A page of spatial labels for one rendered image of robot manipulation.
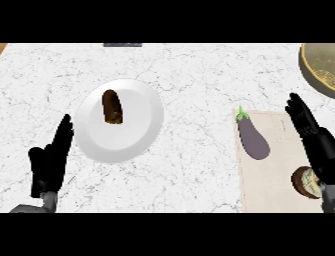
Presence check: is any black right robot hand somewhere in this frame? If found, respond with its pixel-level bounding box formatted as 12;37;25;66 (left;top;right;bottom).
283;92;335;186

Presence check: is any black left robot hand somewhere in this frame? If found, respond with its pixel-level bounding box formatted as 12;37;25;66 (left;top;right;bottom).
26;113;75;199

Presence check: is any brown cupcake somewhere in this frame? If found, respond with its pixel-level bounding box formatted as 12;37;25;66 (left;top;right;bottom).
289;165;323;200

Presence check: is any beige placemat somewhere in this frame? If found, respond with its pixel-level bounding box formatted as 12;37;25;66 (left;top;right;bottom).
233;110;335;214

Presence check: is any yellow-rimmed grey bowl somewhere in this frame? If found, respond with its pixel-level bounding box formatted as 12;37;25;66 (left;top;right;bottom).
298;43;335;103

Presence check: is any purple eggplant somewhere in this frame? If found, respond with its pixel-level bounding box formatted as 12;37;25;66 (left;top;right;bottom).
235;105;272;161

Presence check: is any white oval plate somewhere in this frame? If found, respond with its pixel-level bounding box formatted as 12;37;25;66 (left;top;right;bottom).
74;78;165;164

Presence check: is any brown bread roll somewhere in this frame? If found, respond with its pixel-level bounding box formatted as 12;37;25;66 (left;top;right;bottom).
100;89;124;125

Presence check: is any dark grey flat object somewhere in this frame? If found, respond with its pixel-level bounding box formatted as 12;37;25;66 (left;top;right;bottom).
102;43;143;48

